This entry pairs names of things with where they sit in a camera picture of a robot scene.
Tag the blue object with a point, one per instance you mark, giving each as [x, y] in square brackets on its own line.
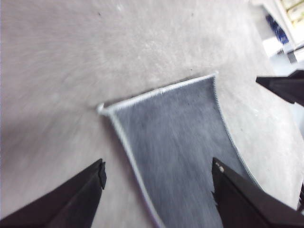
[278, 28]

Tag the grey table cloth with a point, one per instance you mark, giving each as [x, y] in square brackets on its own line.
[71, 71]

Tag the white desk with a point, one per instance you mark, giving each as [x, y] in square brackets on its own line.
[273, 47]

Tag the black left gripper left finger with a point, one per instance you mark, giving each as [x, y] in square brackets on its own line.
[66, 206]

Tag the purple towel with grey hem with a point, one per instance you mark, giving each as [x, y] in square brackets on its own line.
[171, 137]

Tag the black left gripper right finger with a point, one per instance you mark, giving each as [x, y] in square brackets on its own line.
[249, 206]

